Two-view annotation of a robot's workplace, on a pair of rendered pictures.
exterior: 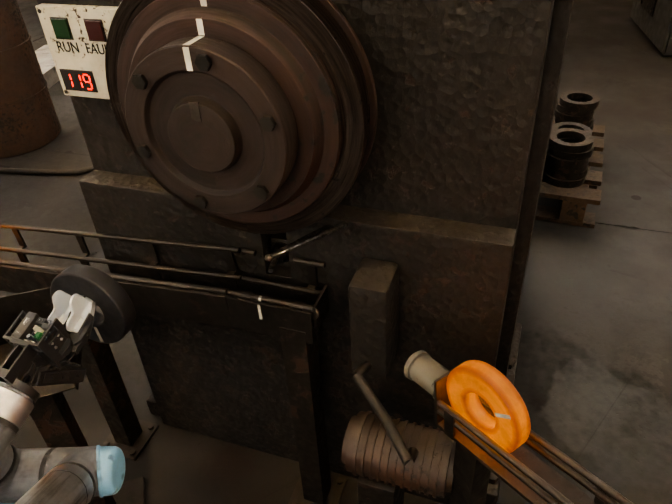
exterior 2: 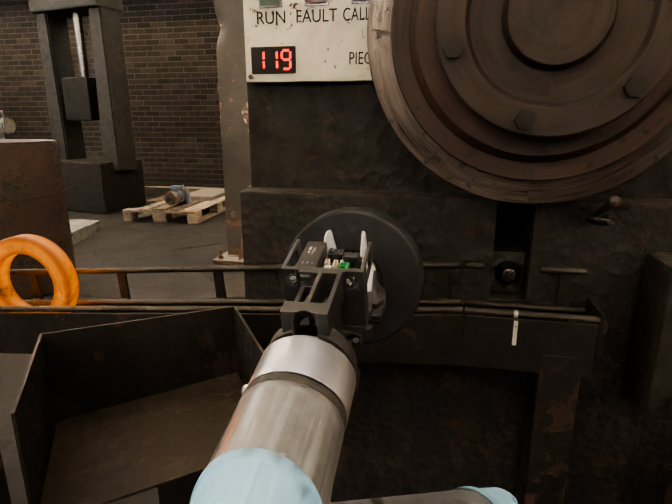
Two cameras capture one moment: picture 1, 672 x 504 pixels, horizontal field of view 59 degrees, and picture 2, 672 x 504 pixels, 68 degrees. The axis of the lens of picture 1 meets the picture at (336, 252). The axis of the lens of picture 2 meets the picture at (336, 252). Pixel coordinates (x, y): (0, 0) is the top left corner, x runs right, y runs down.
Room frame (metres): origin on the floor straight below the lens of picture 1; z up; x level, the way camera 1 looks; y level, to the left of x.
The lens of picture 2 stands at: (0.28, 0.55, 1.00)
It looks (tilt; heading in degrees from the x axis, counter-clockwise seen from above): 15 degrees down; 351
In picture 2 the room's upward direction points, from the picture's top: straight up
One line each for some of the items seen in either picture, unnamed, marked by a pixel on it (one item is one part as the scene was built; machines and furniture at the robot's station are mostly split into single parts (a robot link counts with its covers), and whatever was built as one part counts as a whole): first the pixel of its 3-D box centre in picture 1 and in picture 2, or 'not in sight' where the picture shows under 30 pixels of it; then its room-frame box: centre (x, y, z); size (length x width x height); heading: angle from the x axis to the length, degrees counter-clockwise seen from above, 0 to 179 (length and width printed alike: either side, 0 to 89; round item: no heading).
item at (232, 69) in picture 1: (209, 132); (556, 15); (0.87, 0.19, 1.11); 0.28 x 0.06 x 0.28; 69
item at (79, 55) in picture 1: (105, 55); (318, 25); (1.18, 0.43, 1.15); 0.26 x 0.02 x 0.18; 69
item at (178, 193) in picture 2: not in sight; (182, 194); (5.59, 1.29, 0.25); 0.40 x 0.24 x 0.22; 159
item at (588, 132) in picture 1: (477, 129); not in sight; (2.72, -0.75, 0.22); 1.20 x 0.81 x 0.44; 67
